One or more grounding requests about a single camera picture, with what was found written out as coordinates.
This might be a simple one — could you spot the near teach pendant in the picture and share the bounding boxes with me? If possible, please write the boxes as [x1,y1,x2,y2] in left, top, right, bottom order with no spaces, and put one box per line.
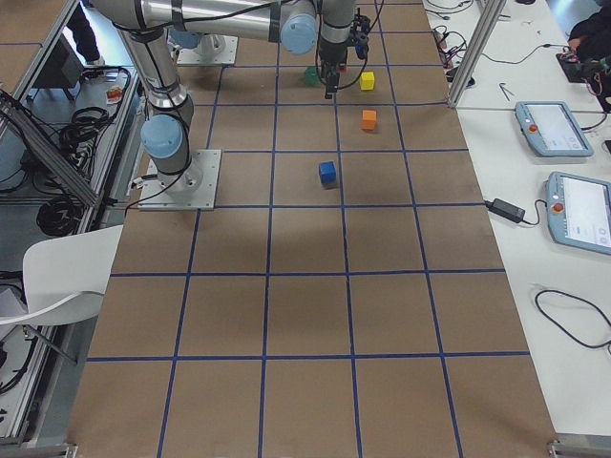
[545,172,610,255]

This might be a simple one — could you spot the black power adapter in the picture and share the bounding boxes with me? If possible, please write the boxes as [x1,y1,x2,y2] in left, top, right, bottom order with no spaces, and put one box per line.
[485,198,525,223]

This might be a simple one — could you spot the orange block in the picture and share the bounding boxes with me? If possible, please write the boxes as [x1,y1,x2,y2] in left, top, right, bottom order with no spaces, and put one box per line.
[361,110,377,132]

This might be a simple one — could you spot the far teach pendant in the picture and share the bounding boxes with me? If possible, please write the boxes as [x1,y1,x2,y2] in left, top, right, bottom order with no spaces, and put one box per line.
[515,101,594,157]

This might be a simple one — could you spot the allen key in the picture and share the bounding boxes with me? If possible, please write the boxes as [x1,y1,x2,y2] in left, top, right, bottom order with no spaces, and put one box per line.
[498,82,514,101]

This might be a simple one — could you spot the yellow block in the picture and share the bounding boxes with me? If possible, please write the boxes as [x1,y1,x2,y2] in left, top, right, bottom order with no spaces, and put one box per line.
[359,72,376,92]

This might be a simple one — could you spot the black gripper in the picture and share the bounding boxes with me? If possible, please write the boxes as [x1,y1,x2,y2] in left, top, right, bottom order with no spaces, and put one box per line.
[318,40,348,99]

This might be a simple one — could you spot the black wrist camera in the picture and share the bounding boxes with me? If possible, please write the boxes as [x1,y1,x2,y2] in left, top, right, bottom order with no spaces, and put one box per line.
[348,12,371,60]

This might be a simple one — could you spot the green block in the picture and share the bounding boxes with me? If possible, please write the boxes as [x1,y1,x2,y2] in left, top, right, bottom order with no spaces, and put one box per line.
[304,66,319,87]

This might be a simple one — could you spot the teach pendant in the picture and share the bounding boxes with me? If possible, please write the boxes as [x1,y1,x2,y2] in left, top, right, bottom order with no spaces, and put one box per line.
[545,172,610,255]
[515,101,594,157]

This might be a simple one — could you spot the white chair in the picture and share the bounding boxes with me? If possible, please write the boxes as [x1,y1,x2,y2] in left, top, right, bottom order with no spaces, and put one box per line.
[1,225,123,326]

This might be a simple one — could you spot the aluminium frame post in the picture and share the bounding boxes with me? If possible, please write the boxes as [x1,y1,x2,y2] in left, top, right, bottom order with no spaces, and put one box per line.
[447,0,506,108]

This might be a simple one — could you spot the blue block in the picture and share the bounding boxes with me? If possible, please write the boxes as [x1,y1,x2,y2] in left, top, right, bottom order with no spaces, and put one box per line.
[318,161,337,186]

